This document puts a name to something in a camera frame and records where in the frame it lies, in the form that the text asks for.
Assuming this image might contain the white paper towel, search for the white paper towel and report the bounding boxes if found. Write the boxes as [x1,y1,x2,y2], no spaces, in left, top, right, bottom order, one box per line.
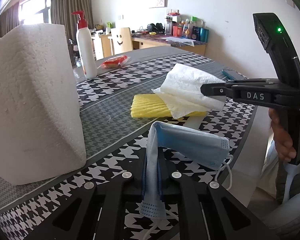
[152,63,226,119]

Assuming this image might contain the blue face mask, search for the blue face mask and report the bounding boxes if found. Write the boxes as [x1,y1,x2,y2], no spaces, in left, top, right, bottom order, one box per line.
[139,120,235,219]

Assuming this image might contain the person's right hand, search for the person's right hand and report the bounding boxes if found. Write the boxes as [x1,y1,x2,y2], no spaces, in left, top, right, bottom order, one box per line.
[268,108,296,163]

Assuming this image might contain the dark smartphone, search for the dark smartphone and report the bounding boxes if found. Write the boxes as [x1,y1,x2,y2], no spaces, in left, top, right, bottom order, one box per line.
[222,69,246,80]

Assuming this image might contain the houndstooth tablecloth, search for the houndstooth tablecloth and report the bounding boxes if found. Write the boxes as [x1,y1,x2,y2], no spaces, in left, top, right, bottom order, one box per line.
[0,46,256,239]

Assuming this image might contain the long wooden desk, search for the long wooden desk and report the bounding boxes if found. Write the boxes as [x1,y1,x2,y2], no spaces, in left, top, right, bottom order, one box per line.
[92,34,207,60]

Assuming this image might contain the white papers on desk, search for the white papers on desk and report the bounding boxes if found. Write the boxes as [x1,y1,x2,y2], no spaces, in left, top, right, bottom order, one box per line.
[163,36,194,47]

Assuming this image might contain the yellow foam sponge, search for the yellow foam sponge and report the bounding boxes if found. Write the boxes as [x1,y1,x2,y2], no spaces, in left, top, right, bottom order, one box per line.
[130,94,208,119]

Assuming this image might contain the red snack packet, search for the red snack packet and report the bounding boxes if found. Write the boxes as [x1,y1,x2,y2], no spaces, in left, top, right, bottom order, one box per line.
[99,55,130,69]

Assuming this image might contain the white foam box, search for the white foam box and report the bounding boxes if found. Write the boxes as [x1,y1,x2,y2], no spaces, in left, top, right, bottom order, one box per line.
[0,23,87,185]

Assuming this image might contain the wooden smiley chair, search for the wooden smiley chair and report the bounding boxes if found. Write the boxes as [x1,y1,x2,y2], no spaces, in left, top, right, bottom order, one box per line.
[111,28,133,55]

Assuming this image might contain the white spray bottle red top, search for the white spray bottle red top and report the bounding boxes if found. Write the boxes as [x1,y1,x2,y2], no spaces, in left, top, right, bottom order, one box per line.
[72,10,97,79]

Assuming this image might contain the right brown curtain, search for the right brown curtain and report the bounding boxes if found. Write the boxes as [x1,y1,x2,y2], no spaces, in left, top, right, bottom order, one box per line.
[50,0,94,41]

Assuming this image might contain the brown curtain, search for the brown curtain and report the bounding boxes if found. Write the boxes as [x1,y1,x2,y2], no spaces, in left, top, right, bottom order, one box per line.
[0,2,20,38]
[50,0,94,41]

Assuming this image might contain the left brown curtain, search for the left brown curtain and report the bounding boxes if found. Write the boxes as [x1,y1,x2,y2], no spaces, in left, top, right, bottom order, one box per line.
[0,2,20,38]

